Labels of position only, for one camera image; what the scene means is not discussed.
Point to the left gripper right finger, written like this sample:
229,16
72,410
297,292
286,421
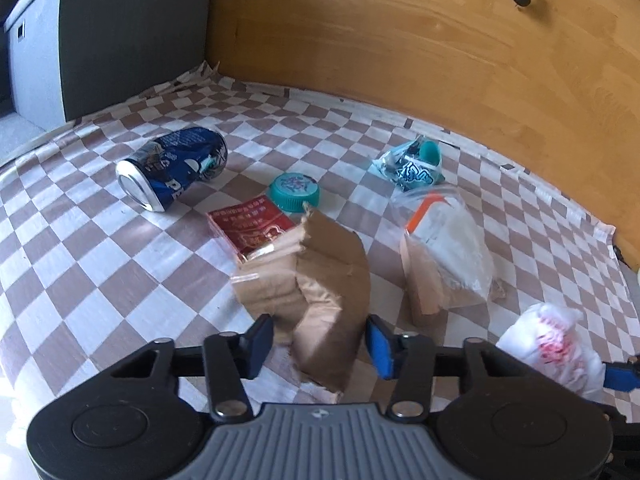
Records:
409,360

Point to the dark grey storage box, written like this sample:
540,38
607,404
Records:
71,58

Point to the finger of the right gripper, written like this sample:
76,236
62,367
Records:
621,376

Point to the checkered brown white cloth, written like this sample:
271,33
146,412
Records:
88,276

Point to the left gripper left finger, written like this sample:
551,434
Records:
228,358

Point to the white plastic bag red print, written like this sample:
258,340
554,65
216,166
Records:
545,337

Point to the blue Pepsi can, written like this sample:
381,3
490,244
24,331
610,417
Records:
156,174

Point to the brown paper bag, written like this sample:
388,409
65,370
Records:
314,281

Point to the teal bottle cap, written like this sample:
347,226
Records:
292,191

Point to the red cigarette box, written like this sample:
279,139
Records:
246,227

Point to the teal crumpled wrapper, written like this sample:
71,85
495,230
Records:
414,164

